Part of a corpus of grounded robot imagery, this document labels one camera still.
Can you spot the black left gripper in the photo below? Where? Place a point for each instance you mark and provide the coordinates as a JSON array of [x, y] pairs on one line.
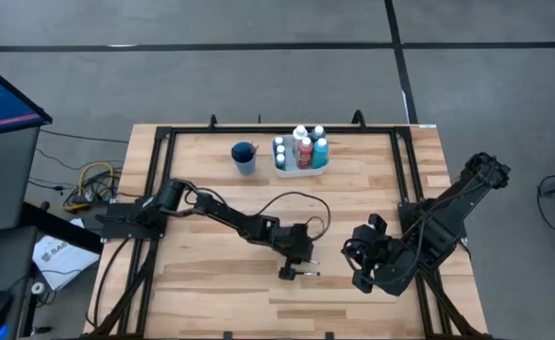
[[298, 245]]

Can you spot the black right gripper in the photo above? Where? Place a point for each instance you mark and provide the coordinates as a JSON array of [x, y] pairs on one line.
[[376, 257]]

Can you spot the small green paint bottle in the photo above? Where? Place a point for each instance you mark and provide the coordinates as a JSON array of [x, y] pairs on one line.
[[280, 161]]

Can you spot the large red paint bottle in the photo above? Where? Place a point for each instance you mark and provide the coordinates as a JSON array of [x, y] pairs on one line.
[[305, 156]]

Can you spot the large teal paint bottle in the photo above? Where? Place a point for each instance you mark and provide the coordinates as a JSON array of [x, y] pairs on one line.
[[320, 156]]

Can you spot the large white paint bottle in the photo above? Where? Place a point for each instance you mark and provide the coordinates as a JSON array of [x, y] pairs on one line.
[[299, 132]]

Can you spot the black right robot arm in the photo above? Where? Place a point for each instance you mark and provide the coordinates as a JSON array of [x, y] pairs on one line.
[[447, 217]]

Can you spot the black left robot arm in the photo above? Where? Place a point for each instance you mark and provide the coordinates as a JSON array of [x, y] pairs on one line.
[[230, 217]]

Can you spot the white plastic bin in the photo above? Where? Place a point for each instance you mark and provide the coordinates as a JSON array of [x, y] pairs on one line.
[[289, 173]]

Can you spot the blue plastic cup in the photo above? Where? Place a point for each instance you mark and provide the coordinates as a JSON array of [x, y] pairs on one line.
[[244, 167]]

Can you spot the white paper sheet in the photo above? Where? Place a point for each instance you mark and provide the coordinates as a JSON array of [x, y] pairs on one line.
[[62, 262]]

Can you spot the black desk bar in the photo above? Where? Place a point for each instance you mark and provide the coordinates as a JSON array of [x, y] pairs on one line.
[[60, 229]]

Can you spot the white tape roll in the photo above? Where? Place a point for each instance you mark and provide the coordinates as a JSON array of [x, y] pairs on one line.
[[33, 287]]

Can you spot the black frame clamp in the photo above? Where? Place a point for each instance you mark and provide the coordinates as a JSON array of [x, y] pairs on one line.
[[213, 122], [329, 335], [358, 118], [228, 335]]

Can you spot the black aluminium rig frame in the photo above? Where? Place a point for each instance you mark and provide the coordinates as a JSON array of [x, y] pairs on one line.
[[376, 130]]

